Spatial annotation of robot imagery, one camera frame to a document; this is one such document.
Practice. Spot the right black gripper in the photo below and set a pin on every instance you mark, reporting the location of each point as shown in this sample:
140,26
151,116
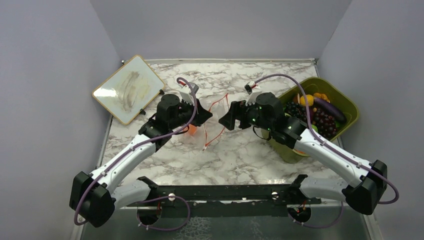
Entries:
237,111

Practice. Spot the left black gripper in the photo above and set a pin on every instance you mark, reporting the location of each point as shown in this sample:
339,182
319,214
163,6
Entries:
201,115

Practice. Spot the clear zip top bag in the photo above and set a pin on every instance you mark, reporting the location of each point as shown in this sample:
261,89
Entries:
211,130

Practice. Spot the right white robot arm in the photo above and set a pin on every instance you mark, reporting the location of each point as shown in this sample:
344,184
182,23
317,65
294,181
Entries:
363,182

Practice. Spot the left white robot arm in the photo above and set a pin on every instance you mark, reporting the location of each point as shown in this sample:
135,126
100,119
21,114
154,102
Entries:
95,196

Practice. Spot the gold framed mirror tray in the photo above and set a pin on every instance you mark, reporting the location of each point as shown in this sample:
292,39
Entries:
129,89

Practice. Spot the yellow orange fruit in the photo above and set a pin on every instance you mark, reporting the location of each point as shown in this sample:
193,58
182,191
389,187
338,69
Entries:
307,100

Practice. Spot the dark red grape bunch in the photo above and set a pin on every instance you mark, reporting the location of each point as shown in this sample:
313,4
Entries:
324,122

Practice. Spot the purple eggplant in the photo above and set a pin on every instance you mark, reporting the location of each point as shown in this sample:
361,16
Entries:
331,109

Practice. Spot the orange pumpkin piece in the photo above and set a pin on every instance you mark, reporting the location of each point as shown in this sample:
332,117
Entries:
321,96

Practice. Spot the olive green plastic bin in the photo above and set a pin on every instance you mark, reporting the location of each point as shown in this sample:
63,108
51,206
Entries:
318,85

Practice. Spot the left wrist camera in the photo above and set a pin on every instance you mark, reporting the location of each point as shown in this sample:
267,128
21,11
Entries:
186,93

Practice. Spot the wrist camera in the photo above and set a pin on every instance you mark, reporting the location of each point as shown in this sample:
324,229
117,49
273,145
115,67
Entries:
186,93
253,91

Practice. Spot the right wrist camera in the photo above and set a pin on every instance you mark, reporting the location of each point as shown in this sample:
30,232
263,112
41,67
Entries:
253,91

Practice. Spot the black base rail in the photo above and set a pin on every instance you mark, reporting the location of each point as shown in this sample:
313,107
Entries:
215,201

